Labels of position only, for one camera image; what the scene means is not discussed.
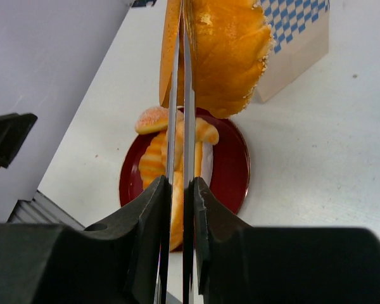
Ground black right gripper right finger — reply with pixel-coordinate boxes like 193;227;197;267
194;178;380;303

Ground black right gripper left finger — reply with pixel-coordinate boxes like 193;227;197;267
0;176;169;303

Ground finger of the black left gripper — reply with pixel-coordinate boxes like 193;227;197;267
0;113;37;168

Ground metal serving tongs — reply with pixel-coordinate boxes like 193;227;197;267
156;0;197;304

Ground round orange bun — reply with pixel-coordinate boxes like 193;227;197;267
159;0;276;120

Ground white topped oval bread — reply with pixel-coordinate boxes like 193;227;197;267
170;142;213;251

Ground striped croissant bread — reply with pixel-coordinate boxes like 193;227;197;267
138;131;166;189

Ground curved croissant bread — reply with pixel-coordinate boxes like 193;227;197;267
161;117;219;170

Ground pink sugared bread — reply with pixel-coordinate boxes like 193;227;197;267
134;106;169;135

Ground checkered paper bag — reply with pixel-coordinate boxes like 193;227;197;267
254;0;330;103

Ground red round plate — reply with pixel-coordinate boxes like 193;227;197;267
119;109;250;213

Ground aluminium frame rail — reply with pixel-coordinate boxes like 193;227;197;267
7;191;85;230

